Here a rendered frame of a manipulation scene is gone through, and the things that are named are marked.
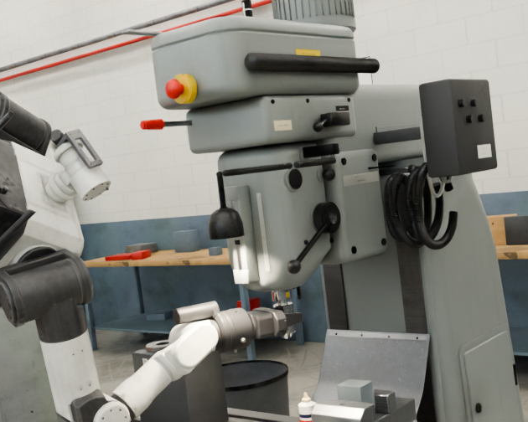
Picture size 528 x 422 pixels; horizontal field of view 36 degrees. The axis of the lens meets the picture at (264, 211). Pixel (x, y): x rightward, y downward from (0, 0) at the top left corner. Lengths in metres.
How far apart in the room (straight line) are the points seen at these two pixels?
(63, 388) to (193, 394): 0.52
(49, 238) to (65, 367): 0.25
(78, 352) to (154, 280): 6.99
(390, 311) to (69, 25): 7.54
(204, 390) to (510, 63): 4.46
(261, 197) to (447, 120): 0.43
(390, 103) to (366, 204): 0.30
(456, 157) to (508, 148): 4.31
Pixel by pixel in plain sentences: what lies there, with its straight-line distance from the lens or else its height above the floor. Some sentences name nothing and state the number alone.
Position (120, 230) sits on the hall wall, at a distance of 8.83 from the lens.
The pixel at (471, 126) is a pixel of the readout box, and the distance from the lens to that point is 1.86.
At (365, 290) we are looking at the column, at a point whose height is 1.23.
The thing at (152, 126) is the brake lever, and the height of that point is 1.70.
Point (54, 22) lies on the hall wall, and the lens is 9.54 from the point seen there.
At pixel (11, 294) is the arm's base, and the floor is 1.41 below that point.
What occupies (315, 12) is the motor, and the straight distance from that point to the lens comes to 1.96.
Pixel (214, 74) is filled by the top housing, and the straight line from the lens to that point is 1.62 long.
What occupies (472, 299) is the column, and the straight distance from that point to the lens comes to 2.23.
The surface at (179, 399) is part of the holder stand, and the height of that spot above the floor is 1.04.
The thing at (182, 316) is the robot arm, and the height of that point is 1.29.
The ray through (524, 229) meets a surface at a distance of 5.54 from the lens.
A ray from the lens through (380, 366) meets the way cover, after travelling 2.14.
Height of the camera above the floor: 1.58
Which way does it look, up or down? 3 degrees down
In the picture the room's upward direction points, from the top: 7 degrees counter-clockwise
